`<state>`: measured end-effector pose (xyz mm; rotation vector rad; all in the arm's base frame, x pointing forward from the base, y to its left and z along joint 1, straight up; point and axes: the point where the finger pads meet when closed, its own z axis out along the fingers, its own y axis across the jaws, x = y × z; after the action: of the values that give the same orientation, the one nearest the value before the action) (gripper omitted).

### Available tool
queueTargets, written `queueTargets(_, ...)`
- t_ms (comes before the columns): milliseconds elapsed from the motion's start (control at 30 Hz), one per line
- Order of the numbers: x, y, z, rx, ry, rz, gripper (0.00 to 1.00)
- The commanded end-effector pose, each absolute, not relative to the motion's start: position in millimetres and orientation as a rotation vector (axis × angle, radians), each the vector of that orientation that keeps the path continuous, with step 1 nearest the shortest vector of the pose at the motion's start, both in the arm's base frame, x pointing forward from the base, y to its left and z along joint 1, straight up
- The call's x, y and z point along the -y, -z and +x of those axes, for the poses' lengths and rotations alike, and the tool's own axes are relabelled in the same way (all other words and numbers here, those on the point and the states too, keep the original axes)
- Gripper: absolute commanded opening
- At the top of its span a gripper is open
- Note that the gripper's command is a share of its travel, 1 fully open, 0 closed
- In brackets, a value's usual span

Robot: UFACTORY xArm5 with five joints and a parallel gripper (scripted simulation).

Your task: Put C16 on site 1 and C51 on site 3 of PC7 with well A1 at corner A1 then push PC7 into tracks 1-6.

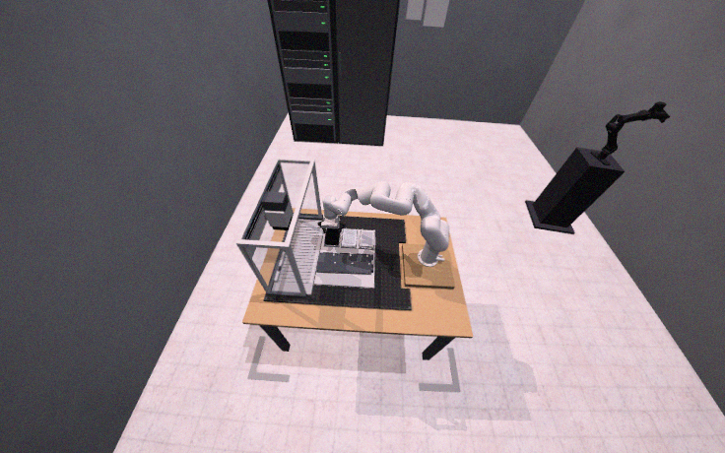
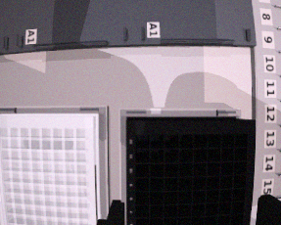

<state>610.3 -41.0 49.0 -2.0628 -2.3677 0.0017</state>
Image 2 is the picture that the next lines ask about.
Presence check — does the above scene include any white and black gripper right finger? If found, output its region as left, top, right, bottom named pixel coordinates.
left=256, top=194, right=281, bottom=225

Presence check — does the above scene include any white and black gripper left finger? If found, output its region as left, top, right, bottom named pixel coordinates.
left=96, top=200, right=125, bottom=225

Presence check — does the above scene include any dark grey carrier tray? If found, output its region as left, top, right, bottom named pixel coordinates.
left=0, top=0, right=257, bottom=56

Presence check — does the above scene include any black deep-well block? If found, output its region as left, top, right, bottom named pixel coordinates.
left=126, top=116, right=256, bottom=225

